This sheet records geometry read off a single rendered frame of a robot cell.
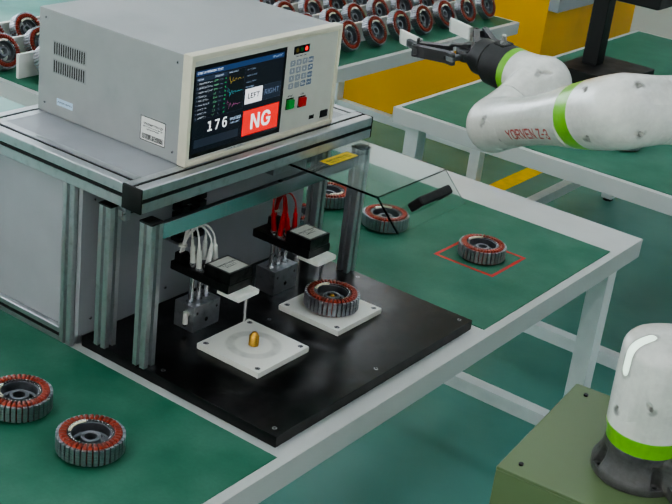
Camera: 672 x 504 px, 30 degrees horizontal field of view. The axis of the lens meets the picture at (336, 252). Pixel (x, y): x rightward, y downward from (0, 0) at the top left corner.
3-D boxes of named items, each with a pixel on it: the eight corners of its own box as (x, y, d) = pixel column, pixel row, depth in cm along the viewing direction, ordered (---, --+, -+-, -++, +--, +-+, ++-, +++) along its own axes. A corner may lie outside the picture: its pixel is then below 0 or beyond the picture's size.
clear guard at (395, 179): (464, 204, 252) (469, 177, 250) (398, 235, 234) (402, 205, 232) (335, 157, 269) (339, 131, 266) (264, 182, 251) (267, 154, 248)
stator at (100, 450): (139, 448, 206) (140, 428, 204) (93, 477, 197) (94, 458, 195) (87, 423, 211) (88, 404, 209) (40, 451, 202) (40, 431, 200)
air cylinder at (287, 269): (295, 286, 263) (298, 262, 261) (273, 296, 258) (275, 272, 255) (277, 277, 266) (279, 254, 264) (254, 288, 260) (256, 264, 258)
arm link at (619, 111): (683, 147, 195) (680, 68, 194) (612, 150, 190) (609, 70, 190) (617, 150, 212) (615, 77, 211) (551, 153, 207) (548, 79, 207)
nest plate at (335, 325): (381, 313, 256) (381, 308, 256) (337, 336, 245) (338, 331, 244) (323, 288, 264) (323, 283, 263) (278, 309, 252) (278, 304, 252)
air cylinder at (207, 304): (218, 321, 245) (221, 296, 243) (192, 333, 239) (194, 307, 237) (199, 312, 247) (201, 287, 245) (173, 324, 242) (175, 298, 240)
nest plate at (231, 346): (308, 352, 238) (309, 346, 237) (257, 379, 226) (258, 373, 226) (248, 323, 246) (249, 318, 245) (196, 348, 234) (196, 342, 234)
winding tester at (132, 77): (331, 122, 255) (343, 24, 247) (184, 168, 222) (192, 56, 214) (190, 73, 275) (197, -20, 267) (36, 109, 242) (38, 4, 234)
